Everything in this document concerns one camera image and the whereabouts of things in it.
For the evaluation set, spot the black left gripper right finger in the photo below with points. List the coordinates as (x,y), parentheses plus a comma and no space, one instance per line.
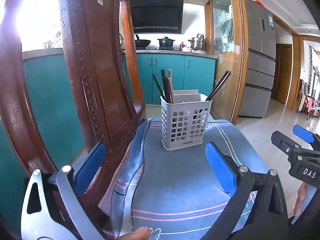
(238,182)

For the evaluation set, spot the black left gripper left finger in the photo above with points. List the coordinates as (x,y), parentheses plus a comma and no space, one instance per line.
(72,181)

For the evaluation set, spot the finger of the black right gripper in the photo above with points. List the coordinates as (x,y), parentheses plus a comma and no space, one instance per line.
(303,134)
(292,148)

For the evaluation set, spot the red brown chopstick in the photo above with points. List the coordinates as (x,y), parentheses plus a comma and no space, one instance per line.
(167,90)

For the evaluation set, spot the black chopstick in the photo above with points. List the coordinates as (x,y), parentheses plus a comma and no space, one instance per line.
(157,84)

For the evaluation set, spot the dark brown textured chopstick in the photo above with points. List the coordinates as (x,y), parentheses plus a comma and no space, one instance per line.
(162,73)

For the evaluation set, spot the right hand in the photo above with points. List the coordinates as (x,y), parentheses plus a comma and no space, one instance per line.
(300,198)

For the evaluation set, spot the left hand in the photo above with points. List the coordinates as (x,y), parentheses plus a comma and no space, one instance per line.
(142,233)

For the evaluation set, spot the blue towel cloth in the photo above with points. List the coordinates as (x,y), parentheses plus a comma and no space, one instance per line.
(174,193)

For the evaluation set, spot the wooden door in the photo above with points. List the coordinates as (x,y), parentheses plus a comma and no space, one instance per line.
(282,73)

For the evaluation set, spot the grey refrigerator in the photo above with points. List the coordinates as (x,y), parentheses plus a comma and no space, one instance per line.
(261,61)

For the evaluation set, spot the white plastic utensil basket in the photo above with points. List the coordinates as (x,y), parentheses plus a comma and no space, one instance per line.
(184,121)

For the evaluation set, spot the beige chopstick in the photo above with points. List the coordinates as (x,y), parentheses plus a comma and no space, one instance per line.
(171,85)

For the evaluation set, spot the steel stock pot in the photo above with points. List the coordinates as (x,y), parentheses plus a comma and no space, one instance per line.
(198,43)

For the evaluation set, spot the black cooking pot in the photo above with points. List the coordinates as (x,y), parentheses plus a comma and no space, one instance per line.
(166,42)

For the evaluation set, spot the black wok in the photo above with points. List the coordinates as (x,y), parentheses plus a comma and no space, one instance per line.
(140,43)

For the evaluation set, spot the black range hood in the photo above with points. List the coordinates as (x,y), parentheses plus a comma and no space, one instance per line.
(157,16)

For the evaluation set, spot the glass partition wooden frame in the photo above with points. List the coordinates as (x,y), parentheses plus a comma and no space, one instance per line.
(227,34)

